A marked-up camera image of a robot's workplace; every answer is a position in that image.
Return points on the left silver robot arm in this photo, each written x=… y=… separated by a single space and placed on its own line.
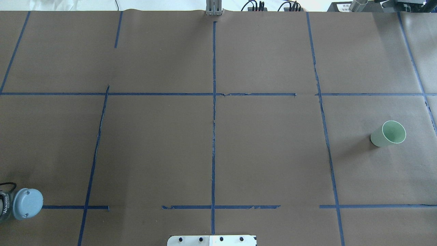
x=19 y=204

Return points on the green cup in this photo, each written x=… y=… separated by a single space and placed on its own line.
x=389 y=133

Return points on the grey equipment with label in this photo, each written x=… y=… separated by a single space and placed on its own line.
x=386 y=6

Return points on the grey metal camera post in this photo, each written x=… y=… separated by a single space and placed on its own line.
x=214 y=7

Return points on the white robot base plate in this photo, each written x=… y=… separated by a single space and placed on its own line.
x=212 y=240

